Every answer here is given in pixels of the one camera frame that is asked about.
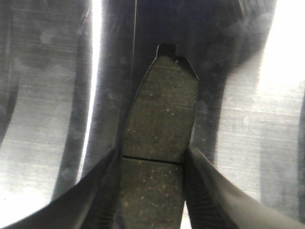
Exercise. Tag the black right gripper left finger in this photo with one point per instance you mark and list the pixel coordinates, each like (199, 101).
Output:
(26, 202)

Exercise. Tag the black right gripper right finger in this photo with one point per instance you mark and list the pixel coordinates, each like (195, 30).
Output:
(213, 202)

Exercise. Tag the grey brake pad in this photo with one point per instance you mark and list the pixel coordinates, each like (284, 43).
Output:
(156, 137)

